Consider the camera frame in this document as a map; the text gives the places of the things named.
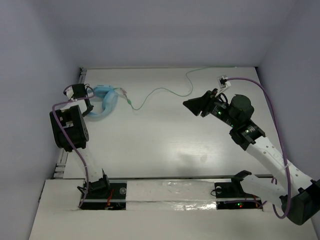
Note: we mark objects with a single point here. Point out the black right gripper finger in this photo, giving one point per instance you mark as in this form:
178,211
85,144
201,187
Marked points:
202,98
198,108

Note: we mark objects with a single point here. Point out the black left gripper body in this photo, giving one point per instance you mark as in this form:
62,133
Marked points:
88,107

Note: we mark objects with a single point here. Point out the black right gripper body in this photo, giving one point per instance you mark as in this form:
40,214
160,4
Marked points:
217,108

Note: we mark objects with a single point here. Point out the light blue headphones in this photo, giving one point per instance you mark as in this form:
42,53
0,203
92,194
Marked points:
109,100

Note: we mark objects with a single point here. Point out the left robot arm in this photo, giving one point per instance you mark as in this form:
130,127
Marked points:
71,134

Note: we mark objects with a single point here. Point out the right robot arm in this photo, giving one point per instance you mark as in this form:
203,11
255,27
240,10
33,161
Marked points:
295,193

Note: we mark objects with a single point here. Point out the white front panel board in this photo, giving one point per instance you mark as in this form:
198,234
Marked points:
58,218

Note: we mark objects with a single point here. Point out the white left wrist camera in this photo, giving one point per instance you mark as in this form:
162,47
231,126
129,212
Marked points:
69,92

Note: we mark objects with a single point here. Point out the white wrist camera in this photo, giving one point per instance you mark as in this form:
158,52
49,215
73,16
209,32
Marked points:
69,92
224,84

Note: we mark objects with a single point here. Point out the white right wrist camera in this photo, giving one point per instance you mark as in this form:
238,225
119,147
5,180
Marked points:
224,84

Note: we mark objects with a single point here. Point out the aluminium rail strip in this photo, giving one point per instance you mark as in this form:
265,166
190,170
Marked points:
165,178

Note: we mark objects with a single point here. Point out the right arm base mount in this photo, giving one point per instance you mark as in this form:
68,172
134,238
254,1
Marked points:
228,197

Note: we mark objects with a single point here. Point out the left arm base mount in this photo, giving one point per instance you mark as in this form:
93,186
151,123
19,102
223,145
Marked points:
112,200

